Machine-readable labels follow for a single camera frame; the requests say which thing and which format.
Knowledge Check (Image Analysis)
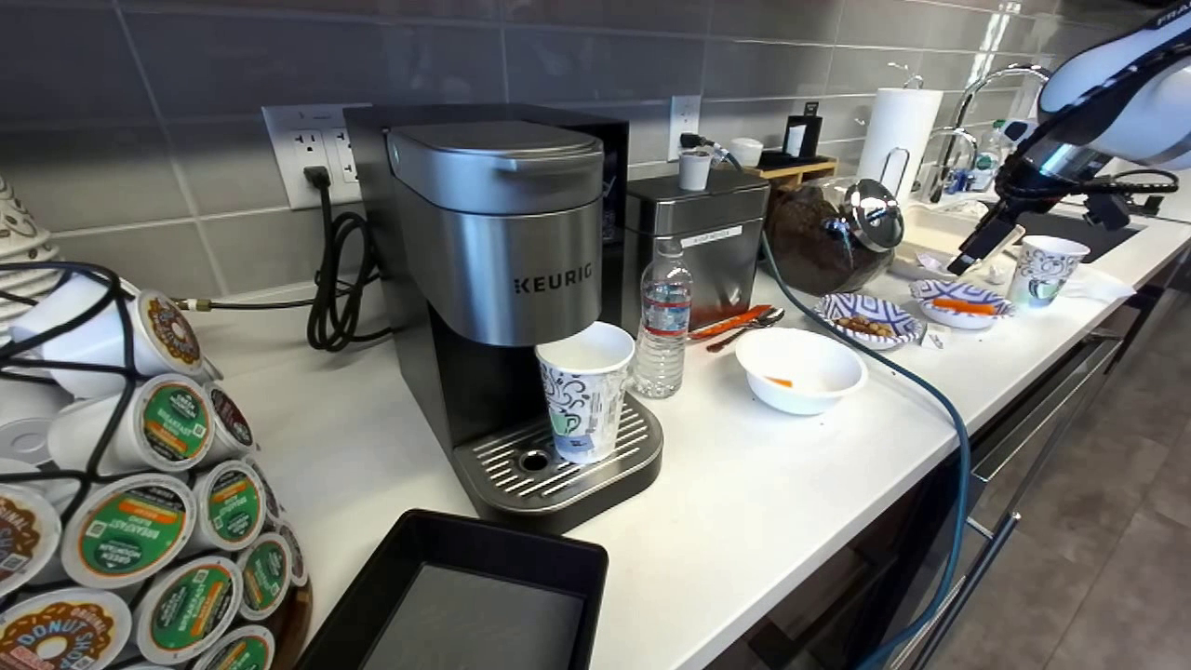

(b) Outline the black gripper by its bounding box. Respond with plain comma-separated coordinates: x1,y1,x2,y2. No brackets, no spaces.
946,144,1086,277

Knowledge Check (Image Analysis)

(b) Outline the patterned paper bowl with carrots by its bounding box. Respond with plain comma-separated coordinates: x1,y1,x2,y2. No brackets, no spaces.
913,278,1019,336

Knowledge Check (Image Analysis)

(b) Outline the patterned paper bowl with nuts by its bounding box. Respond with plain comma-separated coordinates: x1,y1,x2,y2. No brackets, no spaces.
817,292,927,355

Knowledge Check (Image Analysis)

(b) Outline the white ceramic bowl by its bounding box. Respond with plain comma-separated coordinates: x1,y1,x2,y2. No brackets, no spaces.
735,323,870,421

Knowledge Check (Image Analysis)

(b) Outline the small patterned paper cup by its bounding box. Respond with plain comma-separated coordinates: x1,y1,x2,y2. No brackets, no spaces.
1010,232,1096,311

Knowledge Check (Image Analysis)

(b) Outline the soap bottle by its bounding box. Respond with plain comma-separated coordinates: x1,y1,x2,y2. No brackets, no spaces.
963,115,1014,197

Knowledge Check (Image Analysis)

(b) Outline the chrome sink faucet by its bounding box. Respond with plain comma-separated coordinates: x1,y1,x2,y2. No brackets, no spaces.
931,62,1052,208

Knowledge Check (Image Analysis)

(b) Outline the dark sink basin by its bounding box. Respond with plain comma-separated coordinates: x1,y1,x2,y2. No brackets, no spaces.
1018,202,1148,263

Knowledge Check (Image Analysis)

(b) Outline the white paper towel roll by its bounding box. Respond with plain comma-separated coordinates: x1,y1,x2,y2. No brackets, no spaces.
856,83,946,202

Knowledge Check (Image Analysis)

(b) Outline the dark kettle with silver lid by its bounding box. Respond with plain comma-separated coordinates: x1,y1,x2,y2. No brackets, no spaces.
758,144,913,298

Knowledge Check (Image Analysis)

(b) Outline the wooden block stand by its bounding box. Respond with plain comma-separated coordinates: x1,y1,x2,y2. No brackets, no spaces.
755,158,840,189

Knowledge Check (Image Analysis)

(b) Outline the dark glass bottle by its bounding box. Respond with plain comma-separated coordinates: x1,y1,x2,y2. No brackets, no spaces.
781,100,826,165

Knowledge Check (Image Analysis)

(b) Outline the small white cup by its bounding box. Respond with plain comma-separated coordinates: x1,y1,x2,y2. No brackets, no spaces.
725,134,767,175
676,144,717,197

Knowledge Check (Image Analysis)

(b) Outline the clear plastic water bottle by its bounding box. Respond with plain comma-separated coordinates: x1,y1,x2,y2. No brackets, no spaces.
632,202,695,402

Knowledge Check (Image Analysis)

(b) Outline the large patterned paper cup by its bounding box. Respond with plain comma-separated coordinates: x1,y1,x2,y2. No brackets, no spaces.
534,320,640,470

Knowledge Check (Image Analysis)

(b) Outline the silver Keurig coffee maker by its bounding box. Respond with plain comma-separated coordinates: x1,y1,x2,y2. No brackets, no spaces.
381,115,666,536

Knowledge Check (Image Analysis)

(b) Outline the black rectangular tray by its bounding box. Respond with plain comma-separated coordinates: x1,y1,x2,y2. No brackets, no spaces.
293,505,609,670

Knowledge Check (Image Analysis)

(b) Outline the brown lid coffee pod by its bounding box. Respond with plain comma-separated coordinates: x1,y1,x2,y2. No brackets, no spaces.
202,382,262,459
21,277,212,378
0,481,65,599

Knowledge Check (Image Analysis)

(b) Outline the green lid coffee pod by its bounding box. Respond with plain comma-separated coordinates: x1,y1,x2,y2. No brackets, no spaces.
49,372,222,476
189,459,273,558
189,623,281,670
233,528,297,625
60,473,202,591
132,552,246,670

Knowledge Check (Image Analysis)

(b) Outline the orange donut lid coffee pod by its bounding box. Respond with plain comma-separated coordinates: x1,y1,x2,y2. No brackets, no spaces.
0,584,135,670

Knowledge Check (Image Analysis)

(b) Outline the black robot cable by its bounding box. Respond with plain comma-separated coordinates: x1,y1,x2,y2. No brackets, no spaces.
1067,165,1185,233

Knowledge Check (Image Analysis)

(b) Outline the metal drawer handle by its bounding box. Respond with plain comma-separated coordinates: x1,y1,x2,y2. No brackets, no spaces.
972,337,1123,488

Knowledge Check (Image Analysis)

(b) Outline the blue cable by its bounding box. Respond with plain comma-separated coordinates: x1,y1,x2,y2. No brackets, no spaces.
752,228,977,670

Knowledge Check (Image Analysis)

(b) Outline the orange handled utensil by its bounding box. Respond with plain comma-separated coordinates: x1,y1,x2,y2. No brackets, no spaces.
688,300,777,347

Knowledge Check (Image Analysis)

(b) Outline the narrow white wall outlet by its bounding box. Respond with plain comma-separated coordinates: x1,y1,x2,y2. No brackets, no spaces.
666,93,709,165

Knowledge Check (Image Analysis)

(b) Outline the black power cord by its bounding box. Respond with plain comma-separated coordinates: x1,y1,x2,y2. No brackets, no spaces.
183,165,391,355

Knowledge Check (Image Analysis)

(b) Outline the black wire pod carousel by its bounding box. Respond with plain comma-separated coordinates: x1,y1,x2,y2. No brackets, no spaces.
0,256,313,670

